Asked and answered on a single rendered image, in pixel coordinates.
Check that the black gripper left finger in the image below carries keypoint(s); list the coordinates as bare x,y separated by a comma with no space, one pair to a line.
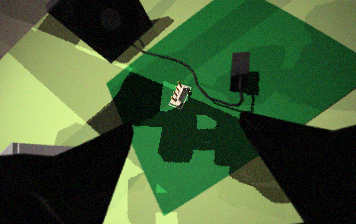
75,186

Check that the green circuit board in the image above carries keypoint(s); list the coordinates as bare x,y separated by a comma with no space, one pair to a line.
185,142

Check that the black cooling fan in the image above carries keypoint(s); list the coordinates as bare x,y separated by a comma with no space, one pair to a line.
104,25

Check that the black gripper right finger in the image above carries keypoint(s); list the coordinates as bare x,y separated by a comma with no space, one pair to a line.
315,167

